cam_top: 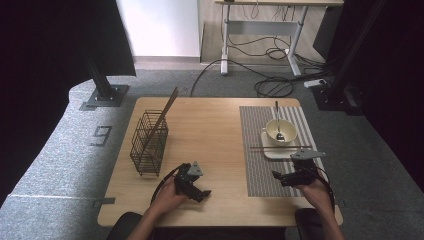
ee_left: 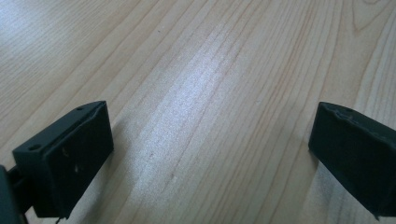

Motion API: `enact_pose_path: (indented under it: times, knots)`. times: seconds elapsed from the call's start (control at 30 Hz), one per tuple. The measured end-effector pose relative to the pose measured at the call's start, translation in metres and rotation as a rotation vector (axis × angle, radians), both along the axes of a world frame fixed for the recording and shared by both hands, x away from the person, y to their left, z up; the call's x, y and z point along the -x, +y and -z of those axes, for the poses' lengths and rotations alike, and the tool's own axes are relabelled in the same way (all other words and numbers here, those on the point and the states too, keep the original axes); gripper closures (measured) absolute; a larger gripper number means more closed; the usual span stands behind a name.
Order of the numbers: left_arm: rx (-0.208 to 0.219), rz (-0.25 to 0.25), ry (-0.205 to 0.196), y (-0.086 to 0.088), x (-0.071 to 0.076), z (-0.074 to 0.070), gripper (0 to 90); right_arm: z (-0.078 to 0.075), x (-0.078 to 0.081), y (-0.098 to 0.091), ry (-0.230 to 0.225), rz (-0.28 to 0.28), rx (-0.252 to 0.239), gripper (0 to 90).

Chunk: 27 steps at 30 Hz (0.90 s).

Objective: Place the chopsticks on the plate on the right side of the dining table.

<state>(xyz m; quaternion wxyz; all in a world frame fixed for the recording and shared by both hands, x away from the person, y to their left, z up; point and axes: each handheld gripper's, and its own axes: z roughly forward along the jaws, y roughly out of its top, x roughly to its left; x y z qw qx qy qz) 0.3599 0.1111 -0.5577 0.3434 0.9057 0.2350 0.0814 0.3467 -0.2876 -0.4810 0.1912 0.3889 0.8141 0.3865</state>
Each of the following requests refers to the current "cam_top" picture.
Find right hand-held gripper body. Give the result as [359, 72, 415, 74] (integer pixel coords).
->
[285, 148, 327, 187]

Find brown striped woven placemat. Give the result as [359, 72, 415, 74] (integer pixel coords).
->
[239, 105, 335, 198]

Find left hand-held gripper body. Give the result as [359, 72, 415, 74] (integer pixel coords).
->
[173, 161, 204, 197]

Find black metal stand with base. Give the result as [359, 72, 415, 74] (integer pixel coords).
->
[84, 54, 130, 108]
[311, 0, 388, 116]

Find long black floor cable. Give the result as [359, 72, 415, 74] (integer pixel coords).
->
[189, 59, 264, 98]

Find dark curtain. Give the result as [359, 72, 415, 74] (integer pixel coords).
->
[313, 0, 424, 184]
[0, 0, 137, 208]

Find coiled black floor cables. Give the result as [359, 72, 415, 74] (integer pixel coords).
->
[253, 76, 295, 99]

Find cream ceramic bowl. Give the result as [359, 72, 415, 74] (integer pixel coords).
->
[265, 118, 298, 147]

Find tangled cables under desk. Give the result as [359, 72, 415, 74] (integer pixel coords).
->
[228, 34, 326, 68]

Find black chair armrest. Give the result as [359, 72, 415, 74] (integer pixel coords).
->
[294, 208, 323, 240]
[106, 211, 144, 240]

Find black wire basket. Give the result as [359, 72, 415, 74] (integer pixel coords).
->
[129, 109, 170, 177]

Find person's left hand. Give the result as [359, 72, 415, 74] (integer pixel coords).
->
[151, 176, 189, 218]

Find brown wooden chopstick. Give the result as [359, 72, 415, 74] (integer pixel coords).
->
[142, 87, 179, 150]
[143, 87, 180, 149]

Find white square plate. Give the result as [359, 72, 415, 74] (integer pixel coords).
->
[259, 130, 303, 160]

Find metal spoon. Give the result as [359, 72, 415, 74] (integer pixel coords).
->
[274, 100, 286, 142]

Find white power strip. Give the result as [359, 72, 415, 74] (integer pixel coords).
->
[303, 78, 328, 89]

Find person's right hand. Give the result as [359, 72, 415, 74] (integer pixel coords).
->
[294, 179, 334, 214]

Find dark brown chopstick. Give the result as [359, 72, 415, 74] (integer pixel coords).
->
[249, 144, 313, 150]

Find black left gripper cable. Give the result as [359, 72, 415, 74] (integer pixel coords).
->
[149, 162, 184, 205]

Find white standing desk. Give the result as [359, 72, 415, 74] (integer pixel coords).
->
[214, 0, 344, 77]

